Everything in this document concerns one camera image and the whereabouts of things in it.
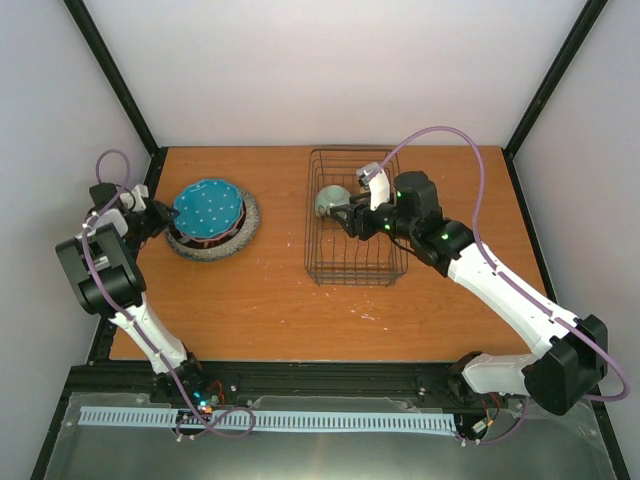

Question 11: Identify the small electronics board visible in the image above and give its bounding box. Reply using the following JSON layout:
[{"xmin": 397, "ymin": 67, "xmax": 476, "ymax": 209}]
[{"xmin": 193, "ymin": 380, "xmax": 226, "ymax": 415}]

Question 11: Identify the pink dotted plate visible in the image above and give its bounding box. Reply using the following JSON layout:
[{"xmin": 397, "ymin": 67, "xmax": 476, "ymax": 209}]
[{"xmin": 167, "ymin": 209, "xmax": 246, "ymax": 249}]

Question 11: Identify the light green bowl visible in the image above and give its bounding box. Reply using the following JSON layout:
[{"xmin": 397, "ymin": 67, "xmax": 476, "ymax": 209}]
[{"xmin": 314, "ymin": 185, "xmax": 351, "ymax": 218}]

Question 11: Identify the black wire dish rack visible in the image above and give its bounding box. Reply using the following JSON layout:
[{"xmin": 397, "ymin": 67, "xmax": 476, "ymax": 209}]
[{"xmin": 304, "ymin": 146, "xmax": 408, "ymax": 287}]

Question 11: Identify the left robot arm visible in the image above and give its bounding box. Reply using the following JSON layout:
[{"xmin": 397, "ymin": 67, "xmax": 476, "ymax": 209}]
[{"xmin": 56, "ymin": 182, "xmax": 208, "ymax": 403}]

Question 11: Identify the black aluminium frame rail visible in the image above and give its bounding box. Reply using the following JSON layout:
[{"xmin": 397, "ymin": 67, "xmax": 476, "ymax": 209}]
[{"xmin": 63, "ymin": 361, "xmax": 509, "ymax": 413}]

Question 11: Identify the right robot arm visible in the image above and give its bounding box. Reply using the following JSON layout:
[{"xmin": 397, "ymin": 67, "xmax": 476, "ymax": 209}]
[{"xmin": 323, "ymin": 171, "xmax": 608, "ymax": 415}]

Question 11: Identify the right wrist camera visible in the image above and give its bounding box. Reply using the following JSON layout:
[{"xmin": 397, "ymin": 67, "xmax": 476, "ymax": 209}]
[{"xmin": 356, "ymin": 162, "xmax": 391, "ymax": 211}]

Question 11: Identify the grey speckled plate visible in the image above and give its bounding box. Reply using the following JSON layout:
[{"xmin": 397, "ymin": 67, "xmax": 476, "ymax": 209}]
[{"xmin": 165, "ymin": 185, "xmax": 261, "ymax": 262}]

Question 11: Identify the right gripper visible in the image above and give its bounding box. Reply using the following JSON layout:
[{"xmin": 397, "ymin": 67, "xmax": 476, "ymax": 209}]
[{"xmin": 330, "ymin": 192, "xmax": 417, "ymax": 241}]

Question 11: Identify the teal dotted plate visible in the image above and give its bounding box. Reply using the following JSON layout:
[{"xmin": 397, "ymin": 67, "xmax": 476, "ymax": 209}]
[{"xmin": 173, "ymin": 179, "xmax": 244, "ymax": 241}]

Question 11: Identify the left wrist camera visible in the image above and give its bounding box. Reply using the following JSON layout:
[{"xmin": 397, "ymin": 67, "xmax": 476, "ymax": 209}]
[{"xmin": 120, "ymin": 184, "xmax": 149, "ymax": 212}]

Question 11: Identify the light blue cable duct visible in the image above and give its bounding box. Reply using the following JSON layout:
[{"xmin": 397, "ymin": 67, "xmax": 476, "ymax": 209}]
[{"xmin": 77, "ymin": 406, "xmax": 456, "ymax": 436}]

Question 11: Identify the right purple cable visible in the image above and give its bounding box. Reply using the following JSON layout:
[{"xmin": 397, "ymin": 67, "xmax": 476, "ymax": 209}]
[{"xmin": 379, "ymin": 126, "xmax": 632, "ymax": 446}]

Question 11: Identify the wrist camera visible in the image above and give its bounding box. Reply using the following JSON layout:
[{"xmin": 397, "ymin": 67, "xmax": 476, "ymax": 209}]
[
  {"xmin": 356, "ymin": 162, "xmax": 391, "ymax": 211},
  {"xmin": 120, "ymin": 184, "xmax": 149, "ymax": 212}
]

